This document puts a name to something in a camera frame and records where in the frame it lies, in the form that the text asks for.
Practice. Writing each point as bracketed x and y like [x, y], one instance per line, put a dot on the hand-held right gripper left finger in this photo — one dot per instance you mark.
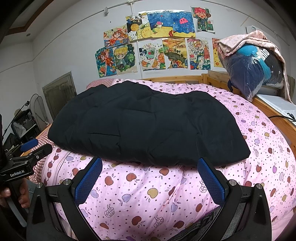
[89, 183]

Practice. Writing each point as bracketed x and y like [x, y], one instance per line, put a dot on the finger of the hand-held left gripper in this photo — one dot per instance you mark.
[29, 143]
[39, 150]

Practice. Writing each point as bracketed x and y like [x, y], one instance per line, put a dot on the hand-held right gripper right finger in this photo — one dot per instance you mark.
[211, 183]

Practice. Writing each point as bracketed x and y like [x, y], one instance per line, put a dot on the black jacket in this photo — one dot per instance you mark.
[138, 125]

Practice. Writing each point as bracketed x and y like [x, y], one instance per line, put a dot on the clear bag of blue clothes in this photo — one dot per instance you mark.
[242, 74]

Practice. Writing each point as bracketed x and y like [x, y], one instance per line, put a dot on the person's left hand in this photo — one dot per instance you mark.
[24, 194]

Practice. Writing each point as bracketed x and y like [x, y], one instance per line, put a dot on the black plastic crate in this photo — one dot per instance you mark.
[25, 118]

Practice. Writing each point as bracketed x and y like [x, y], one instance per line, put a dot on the white electric fan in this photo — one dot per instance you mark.
[38, 104]

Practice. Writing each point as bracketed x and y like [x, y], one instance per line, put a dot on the dark framed board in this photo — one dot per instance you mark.
[60, 92]

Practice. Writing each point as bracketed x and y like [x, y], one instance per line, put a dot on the pink apple print quilt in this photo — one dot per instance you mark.
[150, 197]

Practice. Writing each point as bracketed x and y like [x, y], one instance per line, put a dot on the wooden bed pink bedding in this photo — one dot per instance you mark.
[180, 80]

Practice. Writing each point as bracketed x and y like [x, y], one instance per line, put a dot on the bagged bundle of bedding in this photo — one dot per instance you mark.
[238, 39]

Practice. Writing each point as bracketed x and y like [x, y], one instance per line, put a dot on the group of colourful wall drawings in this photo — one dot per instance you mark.
[175, 53]

